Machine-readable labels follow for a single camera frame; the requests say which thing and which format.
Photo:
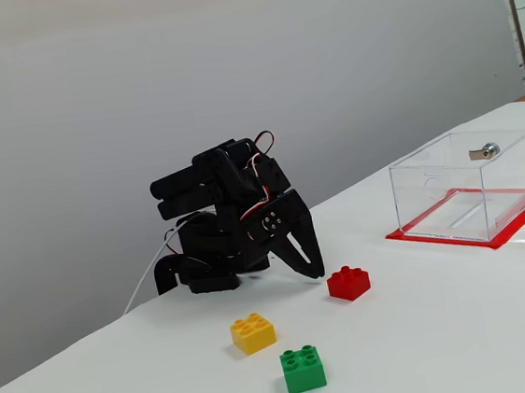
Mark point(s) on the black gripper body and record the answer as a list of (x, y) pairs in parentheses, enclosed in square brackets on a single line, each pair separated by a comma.
[(288, 217)]

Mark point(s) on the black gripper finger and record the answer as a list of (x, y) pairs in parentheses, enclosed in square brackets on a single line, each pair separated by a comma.
[(313, 243), (276, 232)]

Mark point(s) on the red lego brick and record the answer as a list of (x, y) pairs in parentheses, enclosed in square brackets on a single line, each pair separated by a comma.
[(348, 286)]

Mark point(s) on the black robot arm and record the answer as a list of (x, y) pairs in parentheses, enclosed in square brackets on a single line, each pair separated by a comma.
[(215, 196)]

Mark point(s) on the yellow lego brick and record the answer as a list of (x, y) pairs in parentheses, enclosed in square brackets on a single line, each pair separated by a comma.
[(253, 336)]

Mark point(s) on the green lego brick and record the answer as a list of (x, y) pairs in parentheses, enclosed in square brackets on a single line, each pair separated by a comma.
[(304, 372)]

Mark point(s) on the transparent plastic box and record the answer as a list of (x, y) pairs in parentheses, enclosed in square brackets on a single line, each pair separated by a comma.
[(434, 174)]

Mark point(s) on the silver metal box lock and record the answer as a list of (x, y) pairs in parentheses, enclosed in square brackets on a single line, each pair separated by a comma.
[(490, 150)]

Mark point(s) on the black table clamp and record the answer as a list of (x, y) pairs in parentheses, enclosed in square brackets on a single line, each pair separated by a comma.
[(165, 272)]

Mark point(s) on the red tape frame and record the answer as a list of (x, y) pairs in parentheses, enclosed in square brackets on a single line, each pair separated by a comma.
[(436, 239)]

